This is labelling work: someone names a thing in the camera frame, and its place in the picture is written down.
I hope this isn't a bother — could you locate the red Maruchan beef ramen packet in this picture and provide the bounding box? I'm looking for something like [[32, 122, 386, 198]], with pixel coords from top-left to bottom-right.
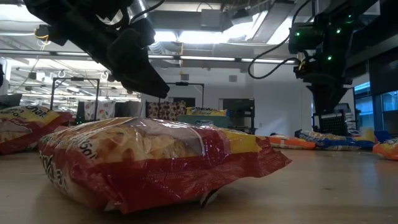
[[37, 116, 293, 215], [0, 105, 74, 156]]

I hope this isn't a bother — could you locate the black crate cart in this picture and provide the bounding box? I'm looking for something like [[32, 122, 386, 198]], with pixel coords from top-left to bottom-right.
[[312, 110, 354, 136]]

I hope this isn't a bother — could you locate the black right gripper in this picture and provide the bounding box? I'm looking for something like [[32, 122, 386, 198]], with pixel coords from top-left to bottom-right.
[[294, 15, 355, 115]]

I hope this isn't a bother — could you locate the long fluorescent light strip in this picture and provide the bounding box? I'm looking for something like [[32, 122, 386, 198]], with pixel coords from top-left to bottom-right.
[[0, 49, 296, 65]]

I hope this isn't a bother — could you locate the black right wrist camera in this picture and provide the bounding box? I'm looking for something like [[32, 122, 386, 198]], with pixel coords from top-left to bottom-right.
[[288, 24, 315, 54]]

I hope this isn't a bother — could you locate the black ceiling dome device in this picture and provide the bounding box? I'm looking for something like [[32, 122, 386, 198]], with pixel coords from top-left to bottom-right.
[[33, 24, 52, 41]]

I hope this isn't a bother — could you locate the blue lit window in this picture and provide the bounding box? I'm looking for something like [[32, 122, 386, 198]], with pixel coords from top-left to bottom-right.
[[354, 81, 398, 131]]

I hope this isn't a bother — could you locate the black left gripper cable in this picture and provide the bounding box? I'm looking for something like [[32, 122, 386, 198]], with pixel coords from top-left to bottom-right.
[[130, 0, 166, 24]]

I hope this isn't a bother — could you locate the black frame stand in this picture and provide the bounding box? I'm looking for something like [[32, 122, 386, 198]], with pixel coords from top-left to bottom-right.
[[167, 81, 205, 108], [49, 77, 101, 121]]

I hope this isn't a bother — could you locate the teal plastic bin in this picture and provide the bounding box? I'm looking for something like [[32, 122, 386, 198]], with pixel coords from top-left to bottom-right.
[[177, 114, 231, 129]]

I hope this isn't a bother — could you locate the yellow container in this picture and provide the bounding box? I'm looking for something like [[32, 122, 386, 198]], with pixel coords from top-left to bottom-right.
[[360, 127, 376, 142]]

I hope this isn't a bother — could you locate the dark monitor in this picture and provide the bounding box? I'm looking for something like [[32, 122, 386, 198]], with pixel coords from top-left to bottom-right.
[[0, 93, 23, 110]]

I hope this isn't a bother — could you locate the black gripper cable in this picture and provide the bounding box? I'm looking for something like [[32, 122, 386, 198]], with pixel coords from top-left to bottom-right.
[[130, 0, 166, 24], [248, 0, 312, 80]]

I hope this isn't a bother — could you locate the silver round air duct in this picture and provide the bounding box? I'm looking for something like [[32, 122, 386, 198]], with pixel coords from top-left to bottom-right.
[[129, 0, 150, 19]]

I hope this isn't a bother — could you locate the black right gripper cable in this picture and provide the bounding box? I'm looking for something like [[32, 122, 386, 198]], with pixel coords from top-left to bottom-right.
[[248, 0, 312, 80]]

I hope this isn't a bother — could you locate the blue container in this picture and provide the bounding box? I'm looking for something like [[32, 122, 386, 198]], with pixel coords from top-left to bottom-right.
[[374, 130, 393, 142]]

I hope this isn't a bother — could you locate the dark patterned cloth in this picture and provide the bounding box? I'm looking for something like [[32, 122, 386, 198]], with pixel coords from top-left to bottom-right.
[[145, 100, 187, 121]]

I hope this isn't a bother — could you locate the black shelf cart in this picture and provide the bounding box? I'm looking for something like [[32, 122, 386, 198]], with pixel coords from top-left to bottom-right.
[[221, 98, 256, 135]]

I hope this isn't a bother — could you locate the dark grey hanging cloth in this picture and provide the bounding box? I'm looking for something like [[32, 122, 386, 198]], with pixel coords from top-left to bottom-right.
[[114, 101, 142, 118]]

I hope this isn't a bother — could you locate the silver rectangular air duct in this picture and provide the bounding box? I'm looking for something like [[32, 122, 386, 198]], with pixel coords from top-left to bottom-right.
[[223, 0, 312, 46]]

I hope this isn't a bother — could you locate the grey ceiling box unit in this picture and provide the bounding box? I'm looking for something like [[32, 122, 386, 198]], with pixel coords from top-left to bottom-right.
[[200, 8, 225, 29]]

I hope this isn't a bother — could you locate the white patterned cloth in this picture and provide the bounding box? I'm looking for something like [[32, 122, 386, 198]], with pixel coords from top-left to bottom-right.
[[83, 100, 116, 121]]

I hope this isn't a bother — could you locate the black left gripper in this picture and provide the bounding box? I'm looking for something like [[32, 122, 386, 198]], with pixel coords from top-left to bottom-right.
[[62, 18, 170, 99]]

